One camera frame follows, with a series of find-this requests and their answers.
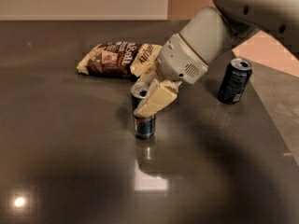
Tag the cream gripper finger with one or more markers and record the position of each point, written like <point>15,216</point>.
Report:
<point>151,74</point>
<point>160,94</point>

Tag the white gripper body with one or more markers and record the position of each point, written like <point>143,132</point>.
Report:
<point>179,60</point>

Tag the silver blue redbull can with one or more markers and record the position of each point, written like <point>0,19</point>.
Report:
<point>144,127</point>

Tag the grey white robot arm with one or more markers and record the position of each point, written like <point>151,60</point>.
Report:
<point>228,23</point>

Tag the dark blue soda can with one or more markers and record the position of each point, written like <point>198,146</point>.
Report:
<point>235,80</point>

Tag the brown white snack bag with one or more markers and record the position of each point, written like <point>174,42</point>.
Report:
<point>119,59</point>

